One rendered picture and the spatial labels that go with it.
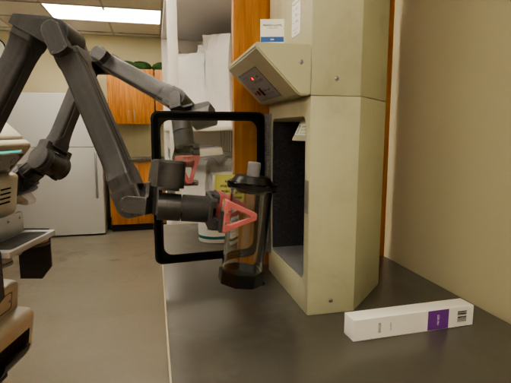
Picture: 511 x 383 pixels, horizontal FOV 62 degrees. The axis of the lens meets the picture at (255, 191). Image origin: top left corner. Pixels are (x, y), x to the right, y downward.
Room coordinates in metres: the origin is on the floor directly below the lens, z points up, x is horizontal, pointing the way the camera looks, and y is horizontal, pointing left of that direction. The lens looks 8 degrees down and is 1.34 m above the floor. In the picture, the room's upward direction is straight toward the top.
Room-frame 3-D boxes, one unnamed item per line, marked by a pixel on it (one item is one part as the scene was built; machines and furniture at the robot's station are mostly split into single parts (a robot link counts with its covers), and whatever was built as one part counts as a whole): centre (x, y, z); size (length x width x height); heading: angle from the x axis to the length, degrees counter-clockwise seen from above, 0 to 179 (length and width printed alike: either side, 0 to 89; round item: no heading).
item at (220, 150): (1.13, 0.12, 1.19); 0.30 x 0.01 x 0.40; 108
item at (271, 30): (0.95, -0.04, 1.54); 0.05 x 0.05 x 0.06; 88
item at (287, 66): (1.02, -0.02, 1.46); 0.32 x 0.11 x 0.10; 13
